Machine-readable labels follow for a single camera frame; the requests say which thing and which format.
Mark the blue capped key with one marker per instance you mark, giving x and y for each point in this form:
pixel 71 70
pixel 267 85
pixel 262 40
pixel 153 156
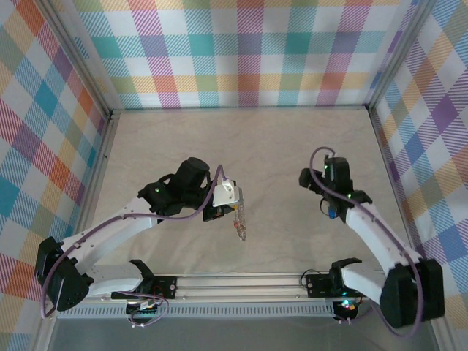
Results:
pixel 331 213

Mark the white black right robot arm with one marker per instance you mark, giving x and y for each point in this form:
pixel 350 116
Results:
pixel 369 234

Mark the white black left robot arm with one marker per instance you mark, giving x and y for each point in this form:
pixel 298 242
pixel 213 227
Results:
pixel 117 230

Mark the left controller board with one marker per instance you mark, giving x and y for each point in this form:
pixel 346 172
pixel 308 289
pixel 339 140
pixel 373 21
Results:
pixel 144 306

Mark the right controller board with lights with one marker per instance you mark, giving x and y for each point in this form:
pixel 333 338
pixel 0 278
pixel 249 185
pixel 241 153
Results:
pixel 349 307

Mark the aluminium table side rail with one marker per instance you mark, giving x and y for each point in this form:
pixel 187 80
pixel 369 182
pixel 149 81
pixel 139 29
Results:
pixel 102 153
pixel 385 153

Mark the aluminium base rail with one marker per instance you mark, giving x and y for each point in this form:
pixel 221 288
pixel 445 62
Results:
pixel 237 285

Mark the aluminium table end rail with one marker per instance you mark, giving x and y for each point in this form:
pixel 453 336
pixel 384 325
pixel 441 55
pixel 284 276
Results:
pixel 237 108

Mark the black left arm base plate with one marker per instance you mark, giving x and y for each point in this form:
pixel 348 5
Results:
pixel 168 287

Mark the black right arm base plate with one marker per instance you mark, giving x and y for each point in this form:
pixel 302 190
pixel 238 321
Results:
pixel 316 285

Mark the aluminium frame post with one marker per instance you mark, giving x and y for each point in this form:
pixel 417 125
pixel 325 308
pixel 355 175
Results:
pixel 78 58
pixel 396 55

